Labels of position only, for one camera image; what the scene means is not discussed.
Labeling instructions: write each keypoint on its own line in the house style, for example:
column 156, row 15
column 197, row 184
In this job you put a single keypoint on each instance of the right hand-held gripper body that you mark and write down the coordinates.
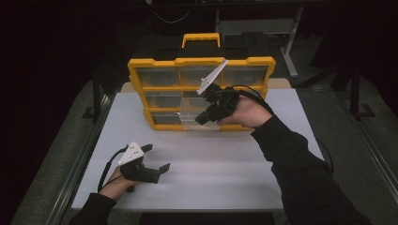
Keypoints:
column 223, row 101

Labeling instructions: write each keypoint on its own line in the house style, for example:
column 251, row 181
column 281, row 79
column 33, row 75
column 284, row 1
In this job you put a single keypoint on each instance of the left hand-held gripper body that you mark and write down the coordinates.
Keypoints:
column 140, row 173

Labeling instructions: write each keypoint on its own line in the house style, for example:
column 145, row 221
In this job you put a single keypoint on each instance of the clear plastic organizer drawer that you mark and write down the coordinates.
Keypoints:
column 191, row 120

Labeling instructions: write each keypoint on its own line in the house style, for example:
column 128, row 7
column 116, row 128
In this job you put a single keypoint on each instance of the yellow black drawer organizer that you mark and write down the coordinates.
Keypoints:
column 162, row 89

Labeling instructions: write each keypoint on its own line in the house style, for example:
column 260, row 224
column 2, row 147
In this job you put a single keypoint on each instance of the person's left hand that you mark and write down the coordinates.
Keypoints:
column 117, row 186

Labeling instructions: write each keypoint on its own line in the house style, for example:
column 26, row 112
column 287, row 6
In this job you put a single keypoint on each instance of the person's right hand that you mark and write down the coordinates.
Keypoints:
column 248, row 114

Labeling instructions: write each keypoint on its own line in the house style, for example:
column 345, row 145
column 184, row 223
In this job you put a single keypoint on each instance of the set of clear plastic drawers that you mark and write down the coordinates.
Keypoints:
column 159, row 77

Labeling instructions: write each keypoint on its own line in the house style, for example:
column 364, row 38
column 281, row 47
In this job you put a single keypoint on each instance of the black metal stand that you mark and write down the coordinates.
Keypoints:
column 96, row 100
column 355, row 93

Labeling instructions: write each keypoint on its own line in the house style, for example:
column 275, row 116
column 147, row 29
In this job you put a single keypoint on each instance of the aluminium rail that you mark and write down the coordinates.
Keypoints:
column 79, row 165
column 370, row 146

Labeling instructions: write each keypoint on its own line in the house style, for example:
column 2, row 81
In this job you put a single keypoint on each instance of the white desk frame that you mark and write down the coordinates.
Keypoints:
column 289, row 47

